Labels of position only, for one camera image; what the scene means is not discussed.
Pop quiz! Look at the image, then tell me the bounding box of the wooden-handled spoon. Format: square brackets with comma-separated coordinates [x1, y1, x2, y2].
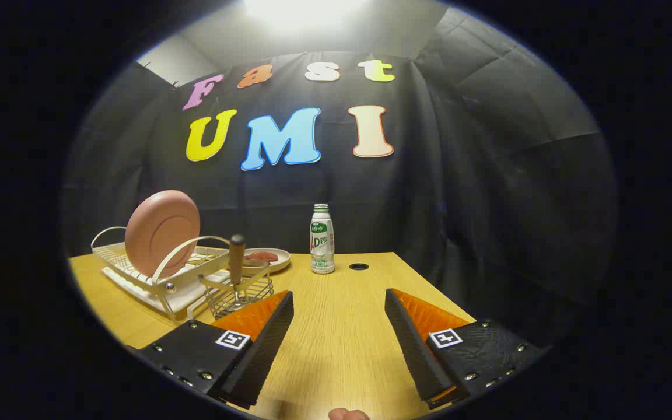
[228, 234, 247, 304]

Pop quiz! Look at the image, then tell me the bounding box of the beige plate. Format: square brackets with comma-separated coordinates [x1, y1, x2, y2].
[243, 248, 291, 274]

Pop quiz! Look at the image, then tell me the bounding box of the white green-label drink bottle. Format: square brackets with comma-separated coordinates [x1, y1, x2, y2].
[310, 204, 335, 275]

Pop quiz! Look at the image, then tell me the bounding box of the white wire dish rack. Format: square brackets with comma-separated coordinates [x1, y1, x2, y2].
[91, 226, 243, 321]

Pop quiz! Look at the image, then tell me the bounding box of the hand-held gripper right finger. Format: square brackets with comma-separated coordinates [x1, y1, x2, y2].
[384, 288, 547, 409]

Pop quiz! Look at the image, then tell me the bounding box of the pink plate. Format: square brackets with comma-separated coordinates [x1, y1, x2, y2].
[125, 190, 201, 278]

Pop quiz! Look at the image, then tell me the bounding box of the black backdrop cloth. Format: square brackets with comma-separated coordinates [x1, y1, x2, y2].
[62, 52, 617, 351]

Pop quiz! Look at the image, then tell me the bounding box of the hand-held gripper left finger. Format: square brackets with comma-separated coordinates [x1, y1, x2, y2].
[136, 290, 295, 409]

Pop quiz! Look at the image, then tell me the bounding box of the metal wire basket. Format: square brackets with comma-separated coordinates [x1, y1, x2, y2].
[199, 265, 274, 320]

